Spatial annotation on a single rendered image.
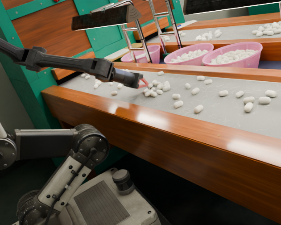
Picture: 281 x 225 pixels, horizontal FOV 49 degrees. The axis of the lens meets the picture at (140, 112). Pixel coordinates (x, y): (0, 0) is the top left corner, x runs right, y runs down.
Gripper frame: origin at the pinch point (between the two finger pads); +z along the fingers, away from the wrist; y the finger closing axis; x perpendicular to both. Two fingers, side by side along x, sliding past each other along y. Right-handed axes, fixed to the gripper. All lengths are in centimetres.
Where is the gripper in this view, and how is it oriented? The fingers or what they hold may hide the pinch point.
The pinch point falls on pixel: (146, 84)
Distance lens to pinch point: 143.8
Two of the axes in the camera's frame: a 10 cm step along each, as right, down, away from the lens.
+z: 7.7, 1.7, 6.1
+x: -2.4, 9.7, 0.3
